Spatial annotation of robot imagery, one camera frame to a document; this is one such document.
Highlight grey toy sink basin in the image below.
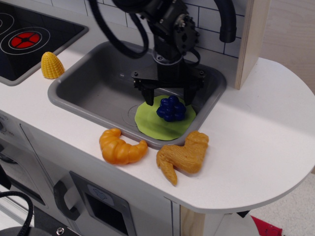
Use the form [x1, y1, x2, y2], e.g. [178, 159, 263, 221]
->
[48, 42, 226, 149]

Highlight red cloth on floor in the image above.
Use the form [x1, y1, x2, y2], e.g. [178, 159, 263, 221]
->
[252, 216, 283, 236]

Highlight orange toy croissant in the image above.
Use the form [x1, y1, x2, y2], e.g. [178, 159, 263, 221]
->
[99, 128, 148, 165]

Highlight black braided cable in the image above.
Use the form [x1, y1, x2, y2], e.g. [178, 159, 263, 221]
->
[0, 191, 34, 234]

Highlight blue toy blueberries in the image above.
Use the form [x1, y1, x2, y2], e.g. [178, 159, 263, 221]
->
[156, 96, 187, 122]

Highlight black toy stovetop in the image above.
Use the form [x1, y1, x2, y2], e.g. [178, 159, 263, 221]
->
[0, 2, 88, 86]

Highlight wooden side panel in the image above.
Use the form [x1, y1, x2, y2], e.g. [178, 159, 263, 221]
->
[234, 0, 271, 89]

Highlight yellow toy corn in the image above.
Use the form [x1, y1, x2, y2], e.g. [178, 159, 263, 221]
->
[41, 52, 65, 79]

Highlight black toy faucet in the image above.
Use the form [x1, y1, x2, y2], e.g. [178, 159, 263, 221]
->
[214, 0, 237, 43]

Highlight toy fried chicken wing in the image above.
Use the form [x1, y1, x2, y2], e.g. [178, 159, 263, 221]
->
[156, 131, 209, 186]

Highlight black oven door handle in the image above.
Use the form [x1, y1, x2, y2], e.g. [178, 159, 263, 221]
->
[53, 180, 80, 221]

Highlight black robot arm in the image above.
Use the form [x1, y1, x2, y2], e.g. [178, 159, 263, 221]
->
[114, 0, 205, 106]

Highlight green toy plate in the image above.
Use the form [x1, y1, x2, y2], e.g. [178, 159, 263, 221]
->
[135, 95, 196, 141]

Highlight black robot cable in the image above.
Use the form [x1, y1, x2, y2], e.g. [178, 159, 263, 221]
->
[88, 0, 150, 59]

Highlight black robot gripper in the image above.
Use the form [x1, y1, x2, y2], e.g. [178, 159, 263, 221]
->
[131, 53, 205, 106]

